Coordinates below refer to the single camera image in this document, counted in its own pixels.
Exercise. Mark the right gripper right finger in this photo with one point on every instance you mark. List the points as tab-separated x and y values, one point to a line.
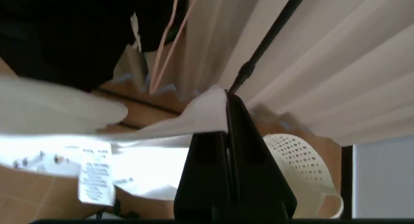
262	182

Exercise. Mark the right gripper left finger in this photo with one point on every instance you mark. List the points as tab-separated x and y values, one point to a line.
203	178

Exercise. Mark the white garment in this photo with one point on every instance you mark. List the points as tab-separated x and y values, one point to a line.
48	110

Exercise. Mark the black shorts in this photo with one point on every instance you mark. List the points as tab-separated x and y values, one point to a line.
64	33

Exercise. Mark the white laundry basket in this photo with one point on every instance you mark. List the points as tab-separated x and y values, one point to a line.
304	165

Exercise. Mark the pink clothes hanger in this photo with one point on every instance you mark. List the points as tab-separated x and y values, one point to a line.
161	59

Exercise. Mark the black clothes rack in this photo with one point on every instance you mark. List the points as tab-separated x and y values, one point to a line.
268	39

